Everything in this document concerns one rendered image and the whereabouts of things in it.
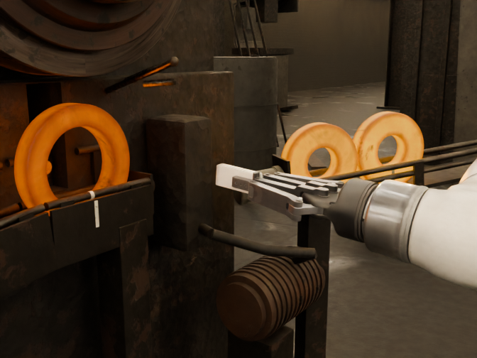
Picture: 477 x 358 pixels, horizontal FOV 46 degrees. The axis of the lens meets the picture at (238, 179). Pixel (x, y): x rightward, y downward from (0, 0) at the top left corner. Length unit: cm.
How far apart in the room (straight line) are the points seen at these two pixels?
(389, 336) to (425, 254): 134
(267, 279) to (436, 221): 45
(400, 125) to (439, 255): 56
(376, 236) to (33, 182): 45
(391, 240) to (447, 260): 6
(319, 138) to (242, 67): 243
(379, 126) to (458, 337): 106
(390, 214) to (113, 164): 44
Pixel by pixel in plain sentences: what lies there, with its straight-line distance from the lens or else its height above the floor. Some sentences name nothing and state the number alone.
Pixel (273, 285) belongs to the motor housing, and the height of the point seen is 51.
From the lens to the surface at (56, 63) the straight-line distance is 78.
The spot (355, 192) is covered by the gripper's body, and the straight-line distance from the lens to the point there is 67.
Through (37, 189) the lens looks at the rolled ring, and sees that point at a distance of 80.
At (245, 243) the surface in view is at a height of 58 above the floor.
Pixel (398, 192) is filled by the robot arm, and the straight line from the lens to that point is 65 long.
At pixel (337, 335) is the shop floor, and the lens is 194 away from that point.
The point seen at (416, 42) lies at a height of 98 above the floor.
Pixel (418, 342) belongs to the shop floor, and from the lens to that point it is 196.
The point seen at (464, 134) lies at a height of 46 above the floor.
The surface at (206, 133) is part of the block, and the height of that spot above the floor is 77.
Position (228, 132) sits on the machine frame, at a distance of 122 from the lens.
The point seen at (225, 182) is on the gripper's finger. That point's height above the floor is 73.
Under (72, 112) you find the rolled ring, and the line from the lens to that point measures 82.
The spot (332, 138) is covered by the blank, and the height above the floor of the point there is 75.
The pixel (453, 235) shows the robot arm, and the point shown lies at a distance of 62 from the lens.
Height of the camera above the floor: 91
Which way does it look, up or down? 13 degrees down
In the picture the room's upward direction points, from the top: straight up
